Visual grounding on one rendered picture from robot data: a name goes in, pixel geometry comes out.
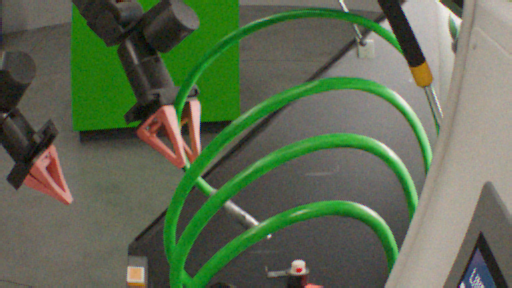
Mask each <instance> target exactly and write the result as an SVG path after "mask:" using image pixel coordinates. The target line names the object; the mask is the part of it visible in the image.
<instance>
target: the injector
mask: <svg viewBox="0 0 512 288"><path fill-rule="evenodd" d="M291 269H292V267H291V268H289V269H288V270H287V274H288V275H290V276H287V281H286V288H304V287H306V286H307V285H308V280H309V270H308V269H307V267H306V266H305V272H303V273H300V274H293V273H291Z"/></svg>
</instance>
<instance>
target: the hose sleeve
mask: <svg viewBox="0 0 512 288"><path fill-rule="evenodd" d="M216 191H217V189H213V190H212V192H211V193H210V194H209V195H208V200H209V199H210V198H211V197H212V196H213V195H214V194H215V192H216ZM220 210H221V211H223V212H225V213H226V214H227V215H228V216H230V217H231V218H232V219H233V220H235V221H236V222H237V223H238V224H240V225H241V226H242V227H244V228H246V230H249V229H250V228H252V227H253V226H255V225H257V224H258V223H259V222H258V221H257V220H256V219H254V218H253V217H252V216H251V215H249V214H248V213H247V212H245V211H243V210H242V209H241V208H240V207H238V206H237V205H236V204H235V203H233V202H232V201H231V200H229V201H228V202H227V203H225V204H224V205H223V206H222V207H221V208H220Z"/></svg>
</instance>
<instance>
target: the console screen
mask: <svg viewBox="0 0 512 288"><path fill-rule="evenodd" d="M506 208H507V207H506V206H505V205H504V202H503V201H502V200H501V198H500V196H499V194H498V193H497V191H496V189H495V187H494V186H493V184H492V182H491V181H487V182H485V183H484V184H483V186H482V190H481V192H480V195H479V199H478V202H477V204H476V206H475V210H474V213H473V216H472V217H471V220H470V224H469V227H468V229H467V231H466V234H465V236H464V238H463V241H462V244H461V247H460V249H459V252H458V254H457V256H456V259H455V261H454V263H453V265H452V267H451V269H450V272H449V274H448V276H447V278H446V280H445V283H444V285H443V287H442V288H512V217H511V215H510V212H508V209H506Z"/></svg>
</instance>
